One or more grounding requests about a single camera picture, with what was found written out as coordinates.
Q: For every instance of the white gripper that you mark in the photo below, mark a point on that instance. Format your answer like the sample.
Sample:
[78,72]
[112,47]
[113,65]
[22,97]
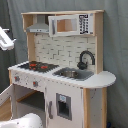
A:
[6,43]

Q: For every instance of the white oven door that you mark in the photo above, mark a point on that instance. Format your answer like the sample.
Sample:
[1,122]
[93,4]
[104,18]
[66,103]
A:
[7,93]

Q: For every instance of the white microwave door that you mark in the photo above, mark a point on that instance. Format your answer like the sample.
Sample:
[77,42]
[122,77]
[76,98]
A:
[63,25]

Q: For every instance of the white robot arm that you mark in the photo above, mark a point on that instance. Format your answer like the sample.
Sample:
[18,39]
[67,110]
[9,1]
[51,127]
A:
[29,120]

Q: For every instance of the wooden toy kitchen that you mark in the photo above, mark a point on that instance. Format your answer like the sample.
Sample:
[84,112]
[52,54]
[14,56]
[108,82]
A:
[64,51]

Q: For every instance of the left red stove knob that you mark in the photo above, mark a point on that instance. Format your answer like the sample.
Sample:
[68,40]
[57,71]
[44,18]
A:
[16,78]

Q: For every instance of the red stove knob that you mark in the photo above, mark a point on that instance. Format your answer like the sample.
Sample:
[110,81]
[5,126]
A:
[16,78]
[35,83]

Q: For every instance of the grey range hood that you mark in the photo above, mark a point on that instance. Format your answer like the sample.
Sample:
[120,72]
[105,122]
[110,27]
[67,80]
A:
[40,25]

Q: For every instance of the black stove top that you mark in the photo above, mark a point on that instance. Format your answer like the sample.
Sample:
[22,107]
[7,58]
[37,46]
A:
[38,66]

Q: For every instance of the right red stove knob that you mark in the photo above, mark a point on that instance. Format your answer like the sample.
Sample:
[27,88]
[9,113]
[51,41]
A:
[35,83]

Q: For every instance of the grey toy sink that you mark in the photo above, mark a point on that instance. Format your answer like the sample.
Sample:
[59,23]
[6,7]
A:
[74,74]

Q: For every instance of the black toy faucet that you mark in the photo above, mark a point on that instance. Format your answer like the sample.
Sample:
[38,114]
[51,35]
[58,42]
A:
[83,63]

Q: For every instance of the white cabinet door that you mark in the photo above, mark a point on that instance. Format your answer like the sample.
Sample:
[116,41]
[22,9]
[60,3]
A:
[64,106]

